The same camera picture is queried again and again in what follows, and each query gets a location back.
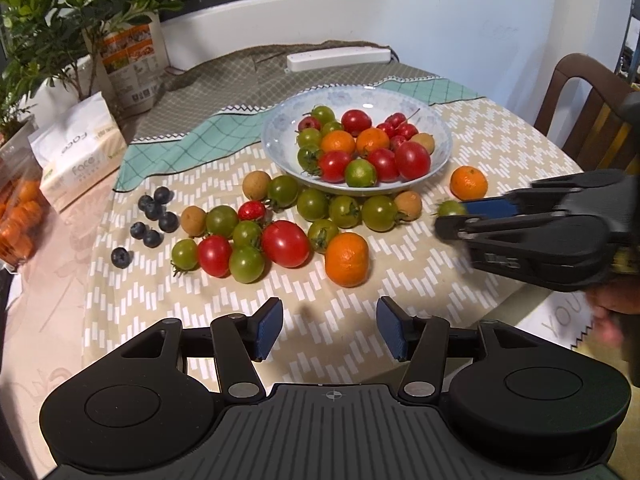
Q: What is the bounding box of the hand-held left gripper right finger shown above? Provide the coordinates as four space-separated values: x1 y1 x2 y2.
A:
376 296 556 404

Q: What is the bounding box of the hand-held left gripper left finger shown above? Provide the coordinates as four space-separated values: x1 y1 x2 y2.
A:
117 297 284 404

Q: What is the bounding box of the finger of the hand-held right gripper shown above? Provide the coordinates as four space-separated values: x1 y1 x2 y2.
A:
434 210 626 292
462 175 591 217

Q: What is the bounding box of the large red tomato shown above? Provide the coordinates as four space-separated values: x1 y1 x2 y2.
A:
394 141 432 180
261 220 311 268

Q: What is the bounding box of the red cherry tomato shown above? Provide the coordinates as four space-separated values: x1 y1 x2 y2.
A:
367 148 400 182
197 235 233 278
317 150 353 183
341 109 373 136

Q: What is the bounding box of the green lime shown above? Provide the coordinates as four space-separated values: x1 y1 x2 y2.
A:
345 158 377 188

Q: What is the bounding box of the small mandarin orange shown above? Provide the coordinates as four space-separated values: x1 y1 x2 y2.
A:
450 165 488 201
325 232 371 288
321 131 357 155
356 127 391 155

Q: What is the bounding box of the white blue-patterned plate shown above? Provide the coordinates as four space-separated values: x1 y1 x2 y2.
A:
261 86 453 197

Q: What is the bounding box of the person's right hand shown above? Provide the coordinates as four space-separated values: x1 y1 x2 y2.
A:
585 275 640 347

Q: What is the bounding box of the pile of green tomatoes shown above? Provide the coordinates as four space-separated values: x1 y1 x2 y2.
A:
171 175 401 285

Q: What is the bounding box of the brown wooden chair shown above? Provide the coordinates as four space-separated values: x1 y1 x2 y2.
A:
534 52 640 171

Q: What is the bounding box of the cluttered shelf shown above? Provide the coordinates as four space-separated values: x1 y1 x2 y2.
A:
617 10 640 86

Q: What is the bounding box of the cluster of blueberries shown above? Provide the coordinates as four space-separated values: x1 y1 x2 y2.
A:
110 186 180 268

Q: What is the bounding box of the teal checked cloth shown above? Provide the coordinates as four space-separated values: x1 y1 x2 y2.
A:
111 76 487 195

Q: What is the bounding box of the white power strip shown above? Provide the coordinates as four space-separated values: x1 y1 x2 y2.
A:
286 46 391 73

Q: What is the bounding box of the grey lattice cloth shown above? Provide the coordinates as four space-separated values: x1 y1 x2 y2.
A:
131 40 443 145

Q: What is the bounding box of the white soft tissue pack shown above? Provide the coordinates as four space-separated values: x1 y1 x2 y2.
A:
30 92 126 211

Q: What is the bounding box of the clear box of small oranges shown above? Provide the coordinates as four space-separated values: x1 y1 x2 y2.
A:
0 142 51 273

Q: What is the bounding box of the white printed paper bag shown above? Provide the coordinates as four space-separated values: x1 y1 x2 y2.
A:
82 12 170 117

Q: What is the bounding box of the small-leaf potted plant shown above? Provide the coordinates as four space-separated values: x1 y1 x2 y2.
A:
0 57 38 153

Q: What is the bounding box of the broad-leaf potted plant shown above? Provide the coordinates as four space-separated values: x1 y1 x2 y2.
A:
0 0 185 121

